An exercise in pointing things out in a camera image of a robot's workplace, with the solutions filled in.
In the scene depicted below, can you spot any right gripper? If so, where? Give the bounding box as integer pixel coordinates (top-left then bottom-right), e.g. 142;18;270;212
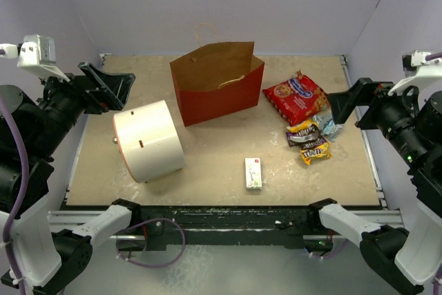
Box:
327;74;432;166

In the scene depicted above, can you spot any silver snack wrapper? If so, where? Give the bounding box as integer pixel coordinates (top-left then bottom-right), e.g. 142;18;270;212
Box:
312;110;344;142

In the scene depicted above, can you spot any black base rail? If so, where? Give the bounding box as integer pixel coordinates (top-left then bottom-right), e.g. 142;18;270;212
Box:
50;200;383;251

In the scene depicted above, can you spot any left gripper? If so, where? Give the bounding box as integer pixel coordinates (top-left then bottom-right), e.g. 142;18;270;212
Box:
32;59;135;156

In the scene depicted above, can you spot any yellow m&m packet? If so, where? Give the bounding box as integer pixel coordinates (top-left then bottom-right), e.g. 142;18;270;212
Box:
300;144;332;165
287;119;320;136

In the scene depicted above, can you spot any purple M&M packet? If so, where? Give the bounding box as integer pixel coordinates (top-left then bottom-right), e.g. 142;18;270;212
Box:
286;131;325;147

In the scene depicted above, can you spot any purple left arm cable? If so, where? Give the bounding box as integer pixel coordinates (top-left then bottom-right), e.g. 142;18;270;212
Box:
0;49;30;292

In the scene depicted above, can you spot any red cookie snack bag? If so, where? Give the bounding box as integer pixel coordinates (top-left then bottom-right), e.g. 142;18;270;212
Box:
262;70;329;126

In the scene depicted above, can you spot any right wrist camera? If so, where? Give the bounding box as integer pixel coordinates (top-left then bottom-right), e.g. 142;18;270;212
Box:
388;50;441;96

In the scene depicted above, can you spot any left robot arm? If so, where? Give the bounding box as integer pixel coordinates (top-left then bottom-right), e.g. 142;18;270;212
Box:
1;62;142;294

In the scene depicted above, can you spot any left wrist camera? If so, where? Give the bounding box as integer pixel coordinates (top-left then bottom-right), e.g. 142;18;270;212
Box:
1;35;70;82

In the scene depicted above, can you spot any red brown paper bag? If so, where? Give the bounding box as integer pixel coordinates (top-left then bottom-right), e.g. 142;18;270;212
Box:
170;23;265;126

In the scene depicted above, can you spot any small white green box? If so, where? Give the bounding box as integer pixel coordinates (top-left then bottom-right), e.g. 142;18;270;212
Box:
244;158;262;190

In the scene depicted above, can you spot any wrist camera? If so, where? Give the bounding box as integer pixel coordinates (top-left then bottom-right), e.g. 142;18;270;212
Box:
1;35;70;82
388;50;441;96

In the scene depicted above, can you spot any white cylindrical container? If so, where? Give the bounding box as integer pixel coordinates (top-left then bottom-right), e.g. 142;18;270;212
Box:
113;100;185;183

